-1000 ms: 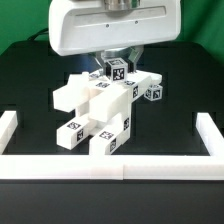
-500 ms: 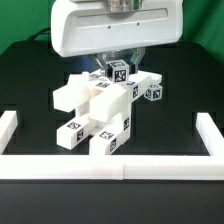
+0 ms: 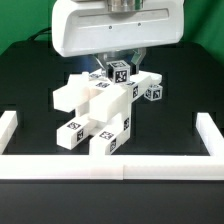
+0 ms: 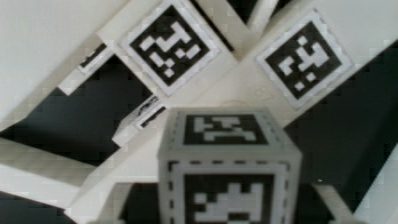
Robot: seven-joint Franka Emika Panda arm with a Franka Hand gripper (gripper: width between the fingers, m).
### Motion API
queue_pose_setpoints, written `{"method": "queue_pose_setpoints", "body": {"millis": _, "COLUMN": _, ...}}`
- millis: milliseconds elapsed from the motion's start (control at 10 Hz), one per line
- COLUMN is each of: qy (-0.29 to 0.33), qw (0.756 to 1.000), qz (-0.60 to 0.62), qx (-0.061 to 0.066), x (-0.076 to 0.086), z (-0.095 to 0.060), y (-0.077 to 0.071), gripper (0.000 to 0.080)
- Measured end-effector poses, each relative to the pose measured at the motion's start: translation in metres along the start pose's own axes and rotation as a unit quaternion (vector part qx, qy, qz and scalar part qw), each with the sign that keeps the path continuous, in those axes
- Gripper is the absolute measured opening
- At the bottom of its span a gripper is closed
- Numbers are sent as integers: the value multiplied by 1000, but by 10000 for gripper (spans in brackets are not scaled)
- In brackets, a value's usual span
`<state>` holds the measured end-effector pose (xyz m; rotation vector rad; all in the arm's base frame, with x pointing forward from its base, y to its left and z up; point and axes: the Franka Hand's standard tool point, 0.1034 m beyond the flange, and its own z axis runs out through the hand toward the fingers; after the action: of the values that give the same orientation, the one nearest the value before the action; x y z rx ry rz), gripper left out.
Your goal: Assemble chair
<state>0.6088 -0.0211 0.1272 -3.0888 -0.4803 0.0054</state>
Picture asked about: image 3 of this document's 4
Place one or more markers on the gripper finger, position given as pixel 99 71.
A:
pixel 102 58
pixel 136 60

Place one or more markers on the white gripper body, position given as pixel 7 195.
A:
pixel 82 27

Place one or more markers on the white tagged cube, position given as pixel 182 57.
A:
pixel 154 92
pixel 118 71

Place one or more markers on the white chair back part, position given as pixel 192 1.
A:
pixel 99 97

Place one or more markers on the white chair seat part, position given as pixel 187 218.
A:
pixel 119 124

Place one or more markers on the white chair side bar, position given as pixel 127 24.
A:
pixel 8 124

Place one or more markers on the white U-shaped fence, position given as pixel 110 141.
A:
pixel 120 167

